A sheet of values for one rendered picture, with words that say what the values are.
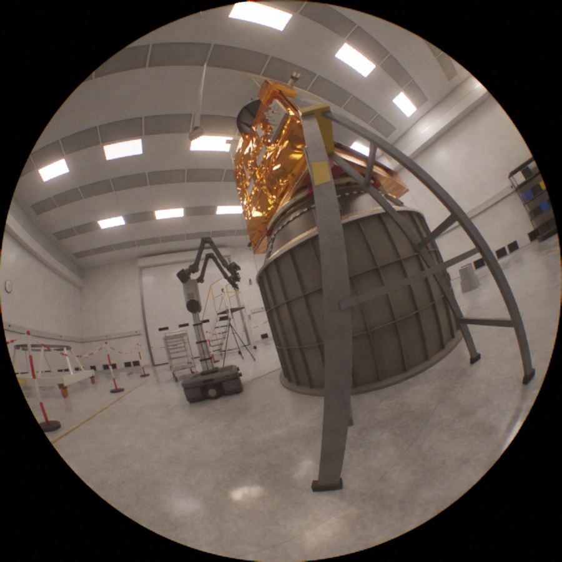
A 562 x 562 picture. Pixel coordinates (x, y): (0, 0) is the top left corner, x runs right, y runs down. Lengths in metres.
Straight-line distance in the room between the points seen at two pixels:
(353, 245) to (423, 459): 1.25
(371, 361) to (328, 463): 0.85
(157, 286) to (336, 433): 9.29
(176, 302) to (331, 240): 8.82
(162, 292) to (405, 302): 9.09
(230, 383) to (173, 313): 7.29
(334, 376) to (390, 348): 0.88
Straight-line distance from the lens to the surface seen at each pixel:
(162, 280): 9.54
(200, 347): 2.22
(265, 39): 4.75
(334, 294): 0.48
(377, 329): 1.29
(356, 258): 1.30
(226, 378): 2.03
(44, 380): 4.48
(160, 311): 9.17
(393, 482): 0.75
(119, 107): 5.17
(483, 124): 7.61
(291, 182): 1.91
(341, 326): 0.47
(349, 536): 0.67
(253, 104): 3.76
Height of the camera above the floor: 0.62
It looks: 13 degrees up
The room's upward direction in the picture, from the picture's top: 16 degrees counter-clockwise
